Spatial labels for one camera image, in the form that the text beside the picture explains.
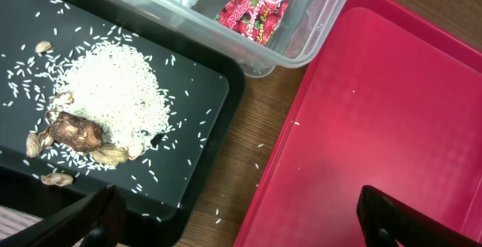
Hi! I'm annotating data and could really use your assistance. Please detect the rice and food scraps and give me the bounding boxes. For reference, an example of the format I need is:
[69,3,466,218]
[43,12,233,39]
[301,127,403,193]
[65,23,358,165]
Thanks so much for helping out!
[25,38,172,169]

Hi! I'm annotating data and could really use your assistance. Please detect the red serving tray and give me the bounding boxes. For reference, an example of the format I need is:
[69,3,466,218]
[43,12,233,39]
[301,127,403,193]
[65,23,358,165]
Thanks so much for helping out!
[235,0,481,246]

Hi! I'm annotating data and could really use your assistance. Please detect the clear plastic bin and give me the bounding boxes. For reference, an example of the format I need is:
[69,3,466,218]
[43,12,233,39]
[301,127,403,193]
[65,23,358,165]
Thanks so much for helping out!
[110,0,346,78]

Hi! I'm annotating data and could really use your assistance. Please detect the black plastic tray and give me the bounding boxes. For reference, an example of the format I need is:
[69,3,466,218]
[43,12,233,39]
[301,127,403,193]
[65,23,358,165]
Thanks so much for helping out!
[1,0,246,246]

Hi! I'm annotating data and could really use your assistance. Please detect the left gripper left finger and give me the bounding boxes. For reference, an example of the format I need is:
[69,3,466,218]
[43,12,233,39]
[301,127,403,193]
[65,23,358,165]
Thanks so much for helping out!
[1,185,127,247]

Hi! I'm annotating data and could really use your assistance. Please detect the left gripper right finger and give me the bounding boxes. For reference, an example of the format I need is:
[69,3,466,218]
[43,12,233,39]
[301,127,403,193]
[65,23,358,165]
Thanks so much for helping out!
[356,185,481,247]

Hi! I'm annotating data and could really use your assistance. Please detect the red snack wrapper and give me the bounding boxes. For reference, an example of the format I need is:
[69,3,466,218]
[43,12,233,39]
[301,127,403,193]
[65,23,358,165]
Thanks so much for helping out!
[215,0,289,46]

